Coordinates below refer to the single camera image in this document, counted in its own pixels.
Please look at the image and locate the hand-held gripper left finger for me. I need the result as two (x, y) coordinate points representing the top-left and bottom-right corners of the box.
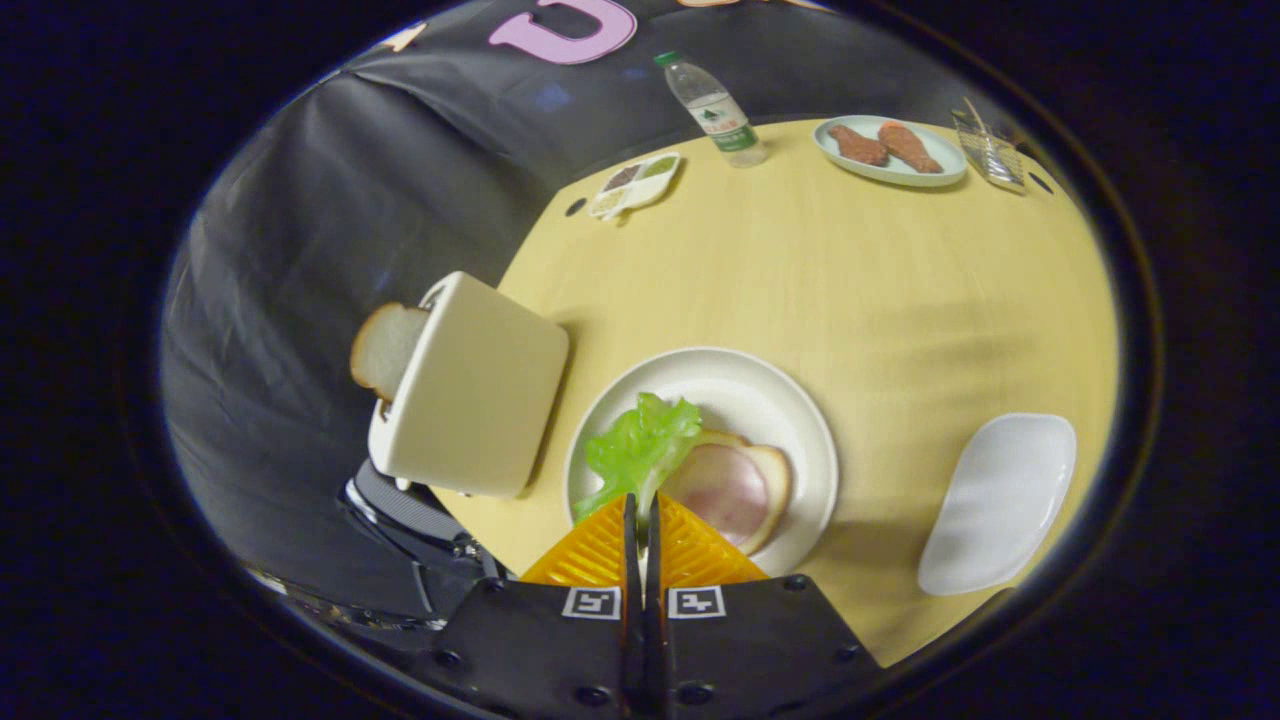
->
(415, 493), (642, 720)

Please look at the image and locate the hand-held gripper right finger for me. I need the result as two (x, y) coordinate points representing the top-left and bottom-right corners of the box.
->
(643, 493), (883, 720)

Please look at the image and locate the green lettuce leaf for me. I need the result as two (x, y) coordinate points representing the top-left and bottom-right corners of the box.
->
(573, 393), (703, 524)

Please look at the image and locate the bread slice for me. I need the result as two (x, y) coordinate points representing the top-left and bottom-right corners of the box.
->
(350, 303), (431, 403)
(690, 430), (793, 556)

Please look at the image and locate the pink ham slice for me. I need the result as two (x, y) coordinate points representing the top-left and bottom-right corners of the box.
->
(660, 443), (771, 546)

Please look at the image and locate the white round plate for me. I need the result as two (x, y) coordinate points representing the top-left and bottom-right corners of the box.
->
(563, 347), (839, 579)

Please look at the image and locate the cream toaster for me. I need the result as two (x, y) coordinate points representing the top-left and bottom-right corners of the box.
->
(367, 271), (571, 499)

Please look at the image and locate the white oblong dish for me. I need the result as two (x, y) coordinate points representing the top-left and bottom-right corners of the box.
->
(918, 413), (1077, 598)

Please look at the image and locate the white divided condiment dish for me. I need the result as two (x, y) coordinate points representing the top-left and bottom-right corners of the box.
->
(588, 152), (683, 222)

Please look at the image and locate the pale green oval plate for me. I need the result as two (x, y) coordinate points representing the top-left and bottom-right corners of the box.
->
(813, 115), (968, 188)

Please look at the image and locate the brown meat piece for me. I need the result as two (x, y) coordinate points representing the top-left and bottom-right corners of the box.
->
(828, 124), (889, 167)
(878, 121), (943, 174)

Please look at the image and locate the clear plastic water bottle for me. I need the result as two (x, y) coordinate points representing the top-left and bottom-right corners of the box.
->
(654, 50), (769, 168)

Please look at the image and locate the clear glass utensil holder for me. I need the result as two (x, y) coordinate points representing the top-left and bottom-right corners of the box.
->
(950, 105), (1026, 191)

